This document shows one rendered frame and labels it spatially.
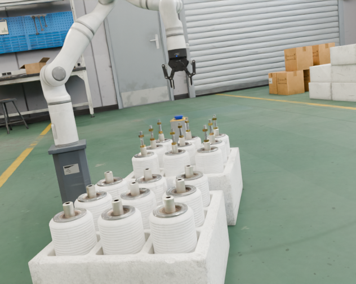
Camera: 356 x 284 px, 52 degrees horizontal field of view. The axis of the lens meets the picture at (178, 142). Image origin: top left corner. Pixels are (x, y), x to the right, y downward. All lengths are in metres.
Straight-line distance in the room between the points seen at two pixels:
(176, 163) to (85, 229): 0.52
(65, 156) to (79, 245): 0.71
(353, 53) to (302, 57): 1.42
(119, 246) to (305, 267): 0.49
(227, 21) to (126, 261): 6.34
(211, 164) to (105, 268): 0.59
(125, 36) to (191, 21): 1.17
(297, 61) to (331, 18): 2.86
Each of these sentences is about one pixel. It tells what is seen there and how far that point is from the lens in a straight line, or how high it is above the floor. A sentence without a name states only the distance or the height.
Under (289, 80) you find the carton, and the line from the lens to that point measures 5.12.
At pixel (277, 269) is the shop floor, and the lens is 1.04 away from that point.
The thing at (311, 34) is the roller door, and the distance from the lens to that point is 7.66.
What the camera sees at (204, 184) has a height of 0.23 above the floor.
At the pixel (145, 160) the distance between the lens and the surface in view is 1.31.
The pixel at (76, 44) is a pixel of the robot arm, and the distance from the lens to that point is 1.55.
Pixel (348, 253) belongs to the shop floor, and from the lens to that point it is 1.12.
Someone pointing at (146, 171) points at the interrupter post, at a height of 0.28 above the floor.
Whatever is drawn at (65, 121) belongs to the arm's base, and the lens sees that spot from 1.52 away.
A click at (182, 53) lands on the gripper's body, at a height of 0.60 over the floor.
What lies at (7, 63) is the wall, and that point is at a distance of 6.61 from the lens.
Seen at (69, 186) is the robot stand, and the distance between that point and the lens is 1.55.
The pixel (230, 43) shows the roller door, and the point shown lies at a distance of 6.91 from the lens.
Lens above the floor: 0.54
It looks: 11 degrees down
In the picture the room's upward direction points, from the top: 8 degrees counter-clockwise
